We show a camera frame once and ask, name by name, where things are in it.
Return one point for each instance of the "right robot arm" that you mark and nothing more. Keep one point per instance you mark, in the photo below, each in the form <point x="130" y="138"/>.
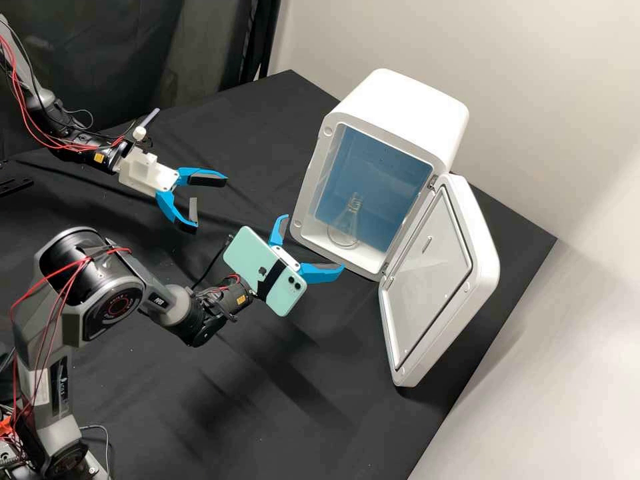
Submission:
<point x="102" y="295"/>

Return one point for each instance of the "white incubator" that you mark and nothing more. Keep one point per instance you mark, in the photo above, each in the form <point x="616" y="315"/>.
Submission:
<point x="400" y="110"/>

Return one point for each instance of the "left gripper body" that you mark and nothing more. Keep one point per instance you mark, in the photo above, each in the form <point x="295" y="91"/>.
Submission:
<point x="147" y="172"/>

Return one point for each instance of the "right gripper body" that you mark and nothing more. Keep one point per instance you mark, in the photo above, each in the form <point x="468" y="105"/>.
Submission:
<point x="287" y="257"/>

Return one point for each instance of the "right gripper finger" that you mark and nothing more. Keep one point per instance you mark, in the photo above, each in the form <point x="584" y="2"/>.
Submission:
<point x="276" y="232"/>
<point x="320" y="274"/>

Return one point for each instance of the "clear flask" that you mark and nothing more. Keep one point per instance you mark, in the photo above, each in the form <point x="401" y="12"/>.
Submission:
<point x="346" y="227"/>

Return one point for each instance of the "incubator door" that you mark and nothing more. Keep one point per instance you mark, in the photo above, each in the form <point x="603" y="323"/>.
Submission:
<point x="475" y="260"/>

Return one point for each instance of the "right wrist camera phone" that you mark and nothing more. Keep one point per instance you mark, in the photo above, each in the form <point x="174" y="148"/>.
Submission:
<point x="260" y="270"/>

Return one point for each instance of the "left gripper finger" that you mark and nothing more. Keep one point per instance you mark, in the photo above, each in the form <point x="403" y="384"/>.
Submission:
<point x="202" y="177"/>
<point x="170" y="205"/>

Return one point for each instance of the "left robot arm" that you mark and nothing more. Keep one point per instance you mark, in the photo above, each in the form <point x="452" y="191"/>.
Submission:
<point x="46" y="104"/>

